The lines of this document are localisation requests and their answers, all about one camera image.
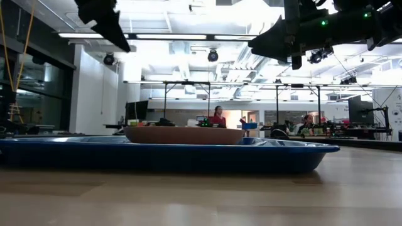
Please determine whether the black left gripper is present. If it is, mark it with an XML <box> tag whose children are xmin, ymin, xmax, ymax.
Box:
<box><xmin>74</xmin><ymin>0</ymin><xmax>131</xmax><ymax>53</ymax></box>

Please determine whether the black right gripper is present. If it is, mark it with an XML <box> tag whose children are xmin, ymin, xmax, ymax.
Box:
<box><xmin>247</xmin><ymin>0</ymin><xmax>334</xmax><ymax>70</ymax></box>

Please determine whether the brown plate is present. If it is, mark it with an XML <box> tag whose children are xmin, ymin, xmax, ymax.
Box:
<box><xmin>123</xmin><ymin>126</ymin><xmax>246</xmax><ymax>146</ymax></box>

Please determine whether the blue plastic tray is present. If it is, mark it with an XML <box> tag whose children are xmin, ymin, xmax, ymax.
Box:
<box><xmin>0</xmin><ymin>135</ymin><xmax>341</xmax><ymax>174</ymax></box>

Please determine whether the ceiling light strip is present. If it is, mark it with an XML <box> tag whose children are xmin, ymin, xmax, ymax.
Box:
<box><xmin>58</xmin><ymin>32</ymin><xmax>257</xmax><ymax>41</ymax></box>

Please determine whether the black computer monitor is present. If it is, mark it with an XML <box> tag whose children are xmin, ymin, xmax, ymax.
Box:
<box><xmin>125</xmin><ymin>100</ymin><xmax>149</xmax><ymax>126</ymax></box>
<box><xmin>347</xmin><ymin>95</ymin><xmax>374</xmax><ymax>126</ymax></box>

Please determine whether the person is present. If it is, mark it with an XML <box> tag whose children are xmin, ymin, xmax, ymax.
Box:
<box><xmin>209</xmin><ymin>105</ymin><xmax>227</xmax><ymax>129</ymax></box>
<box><xmin>295</xmin><ymin>114</ymin><xmax>315</xmax><ymax>136</ymax></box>

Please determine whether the black metal gantry frame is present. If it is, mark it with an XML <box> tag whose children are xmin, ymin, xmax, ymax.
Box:
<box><xmin>163</xmin><ymin>80</ymin><xmax>211</xmax><ymax>119</ymax></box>
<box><xmin>275</xmin><ymin>83</ymin><xmax>322</xmax><ymax>126</ymax></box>

